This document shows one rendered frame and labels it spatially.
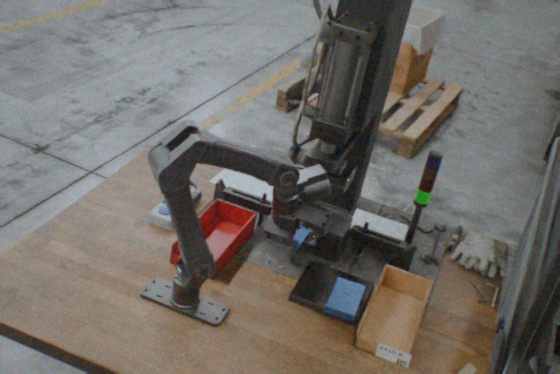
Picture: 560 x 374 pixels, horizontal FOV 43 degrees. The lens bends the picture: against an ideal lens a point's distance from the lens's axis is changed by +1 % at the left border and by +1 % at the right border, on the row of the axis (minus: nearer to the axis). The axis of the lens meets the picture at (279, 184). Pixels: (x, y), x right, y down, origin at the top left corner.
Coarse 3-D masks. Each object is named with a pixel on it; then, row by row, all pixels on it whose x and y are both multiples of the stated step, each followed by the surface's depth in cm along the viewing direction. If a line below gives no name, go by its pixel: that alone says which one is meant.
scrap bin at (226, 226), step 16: (208, 208) 184; (224, 208) 189; (240, 208) 187; (208, 224) 188; (224, 224) 189; (240, 224) 190; (176, 240) 170; (208, 240) 181; (224, 240) 183; (240, 240) 180; (176, 256) 170; (224, 256) 171
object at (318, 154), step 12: (324, 144) 173; (348, 144) 180; (288, 156) 178; (300, 156) 179; (312, 156) 171; (324, 156) 172; (336, 156) 173; (300, 168) 175; (324, 168) 171; (336, 168) 173; (348, 168) 178; (336, 180) 172; (348, 180) 174
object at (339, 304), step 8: (344, 280) 173; (336, 288) 170; (344, 288) 171; (352, 288) 171; (360, 288) 172; (336, 296) 167; (344, 296) 168; (352, 296) 168; (360, 296) 169; (328, 304) 164; (336, 304) 165; (344, 304) 165; (352, 304) 166; (328, 312) 162; (336, 312) 161; (344, 312) 159; (352, 312) 163; (352, 320) 161
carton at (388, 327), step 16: (384, 272) 172; (400, 272) 173; (384, 288) 176; (400, 288) 175; (416, 288) 174; (368, 304) 160; (384, 304) 171; (400, 304) 172; (416, 304) 173; (368, 320) 165; (384, 320) 166; (400, 320) 167; (416, 320) 168; (368, 336) 160; (384, 336) 161; (400, 336) 162; (384, 352) 155; (400, 352) 153
